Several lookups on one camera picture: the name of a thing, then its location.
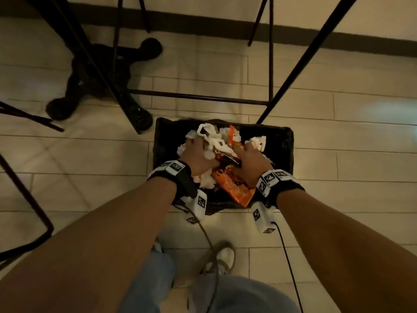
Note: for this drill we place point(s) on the black left wrist band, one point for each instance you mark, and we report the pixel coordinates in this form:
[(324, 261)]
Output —
[(177, 174)]

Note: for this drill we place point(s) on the white paper tissues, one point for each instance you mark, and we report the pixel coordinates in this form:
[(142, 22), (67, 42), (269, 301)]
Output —
[(217, 140)]

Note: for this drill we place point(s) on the black waste bin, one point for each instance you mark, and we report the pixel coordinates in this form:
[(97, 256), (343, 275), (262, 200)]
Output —
[(280, 146)]

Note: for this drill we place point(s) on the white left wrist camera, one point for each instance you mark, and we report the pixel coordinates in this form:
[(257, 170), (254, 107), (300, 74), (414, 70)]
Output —
[(196, 205)]

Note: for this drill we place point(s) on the black table pedestal base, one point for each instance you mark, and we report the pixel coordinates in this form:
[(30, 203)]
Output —
[(88, 71)]

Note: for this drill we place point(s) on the black slanted metal leg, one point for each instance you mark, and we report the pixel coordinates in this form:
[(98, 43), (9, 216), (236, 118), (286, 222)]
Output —
[(309, 52)]

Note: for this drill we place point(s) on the black metal chair frame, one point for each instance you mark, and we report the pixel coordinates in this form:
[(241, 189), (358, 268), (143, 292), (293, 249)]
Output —
[(29, 205)]

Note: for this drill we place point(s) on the black metal stool frame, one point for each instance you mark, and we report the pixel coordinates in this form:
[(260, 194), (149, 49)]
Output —
[(270, 61)]

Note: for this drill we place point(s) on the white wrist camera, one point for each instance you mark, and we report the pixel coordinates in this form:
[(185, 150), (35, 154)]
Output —
[(196, 205), (262, 218)]

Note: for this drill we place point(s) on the person's blue jeans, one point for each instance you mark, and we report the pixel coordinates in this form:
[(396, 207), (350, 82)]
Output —
[(228, 296)]

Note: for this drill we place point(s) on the person's left fingers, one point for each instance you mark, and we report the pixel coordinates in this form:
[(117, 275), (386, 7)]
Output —
[(196, 142)]

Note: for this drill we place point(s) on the black wrist band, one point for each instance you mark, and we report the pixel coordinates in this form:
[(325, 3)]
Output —
[(277, 184), (177, 174)]

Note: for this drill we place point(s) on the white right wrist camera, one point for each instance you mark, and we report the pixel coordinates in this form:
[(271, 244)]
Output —
[(262, 218)]

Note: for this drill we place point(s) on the person's right hand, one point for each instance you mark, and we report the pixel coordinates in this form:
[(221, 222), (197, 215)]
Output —
[(252, 166)]

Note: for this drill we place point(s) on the orange snack packet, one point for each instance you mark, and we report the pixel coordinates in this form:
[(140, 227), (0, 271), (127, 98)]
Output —
[(233, 189)]

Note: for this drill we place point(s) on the person's white shoe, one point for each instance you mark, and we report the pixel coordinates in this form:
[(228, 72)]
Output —
[(228, 257)]

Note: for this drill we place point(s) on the person's right fingers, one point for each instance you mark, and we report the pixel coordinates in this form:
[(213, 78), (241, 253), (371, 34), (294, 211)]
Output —
[(245, 147)]

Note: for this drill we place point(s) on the person's left hand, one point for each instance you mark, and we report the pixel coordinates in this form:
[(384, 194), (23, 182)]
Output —
[(195, 159)]

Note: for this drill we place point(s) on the person's left forearm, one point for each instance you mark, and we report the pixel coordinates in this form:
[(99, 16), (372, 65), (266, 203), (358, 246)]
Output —
[(97, 250)]

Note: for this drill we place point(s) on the black right wrist band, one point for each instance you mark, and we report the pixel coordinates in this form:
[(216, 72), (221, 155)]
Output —
[(277, 184)]

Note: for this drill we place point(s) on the person's right forearm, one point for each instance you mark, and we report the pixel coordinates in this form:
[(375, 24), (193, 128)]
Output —
[(351, 257)]

